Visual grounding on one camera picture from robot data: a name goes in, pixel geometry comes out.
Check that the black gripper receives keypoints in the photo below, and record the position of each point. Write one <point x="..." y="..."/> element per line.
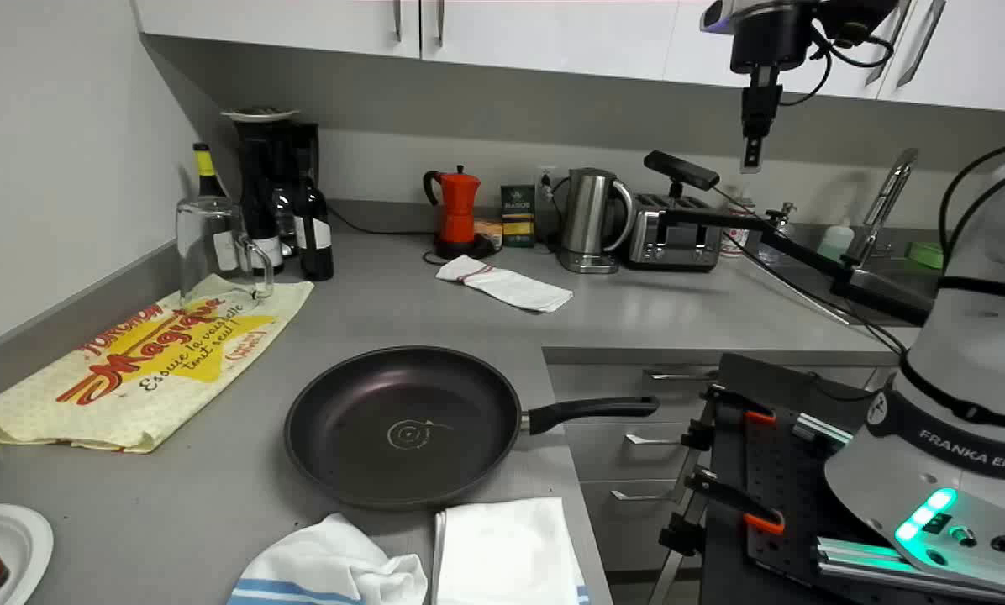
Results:
<point x="775" y="36"/>

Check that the white towel with blue stripe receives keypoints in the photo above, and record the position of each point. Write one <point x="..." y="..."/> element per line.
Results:
<point x="329" y="564"/>

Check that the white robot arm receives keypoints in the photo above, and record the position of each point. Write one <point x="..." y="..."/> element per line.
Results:
<point x="927" y="466"/>

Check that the black frying pan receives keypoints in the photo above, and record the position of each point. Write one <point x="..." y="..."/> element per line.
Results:
<point x="417" y="426"/>

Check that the folded white towel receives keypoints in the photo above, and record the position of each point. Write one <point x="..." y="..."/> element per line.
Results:
<point x="508" y="551"/>

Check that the yellow printed tea towel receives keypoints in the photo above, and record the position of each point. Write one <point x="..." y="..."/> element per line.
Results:
<point x="139" y="382"/>

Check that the chrome sink faucet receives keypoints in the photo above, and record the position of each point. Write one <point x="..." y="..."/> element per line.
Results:
<point x="884" y="202"/>

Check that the silver toaster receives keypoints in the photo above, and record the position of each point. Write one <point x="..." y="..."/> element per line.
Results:
<point x="666" y="239"/>

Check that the stainless steel kettle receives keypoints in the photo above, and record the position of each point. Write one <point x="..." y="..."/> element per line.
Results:
<point x="586" y="195"/>

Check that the small green box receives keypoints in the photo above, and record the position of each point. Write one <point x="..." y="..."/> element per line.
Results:
<point x="517" y="213"/>

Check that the red moka pot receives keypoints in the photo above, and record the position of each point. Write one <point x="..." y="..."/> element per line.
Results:
<point x="456" y="195"/>

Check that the white cloth near kettle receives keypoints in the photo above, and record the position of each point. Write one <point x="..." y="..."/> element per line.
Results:
<point x="504" y="284"/>

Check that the black robot mounting stand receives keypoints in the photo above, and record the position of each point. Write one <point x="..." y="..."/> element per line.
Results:
<point x="753" y="506"/>

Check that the dark wine bottle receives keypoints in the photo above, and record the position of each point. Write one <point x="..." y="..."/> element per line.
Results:
<point x="313" y="232"/>

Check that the black coffee machine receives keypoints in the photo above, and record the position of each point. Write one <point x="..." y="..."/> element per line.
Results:
<point x="278" y="155"/>

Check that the yellow-capped bottle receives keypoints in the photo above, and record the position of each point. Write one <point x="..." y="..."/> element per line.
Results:
<point x="215" y="209"/>

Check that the clear glass jug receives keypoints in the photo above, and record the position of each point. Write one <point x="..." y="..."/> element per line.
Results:
<point x="197" y="264"/>

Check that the white plate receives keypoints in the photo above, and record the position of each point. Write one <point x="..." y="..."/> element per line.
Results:
<point x="23" y="550"/>

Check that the black camera tripod mount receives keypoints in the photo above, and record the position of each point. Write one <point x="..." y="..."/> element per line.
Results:
<point x="854" y="280"/>

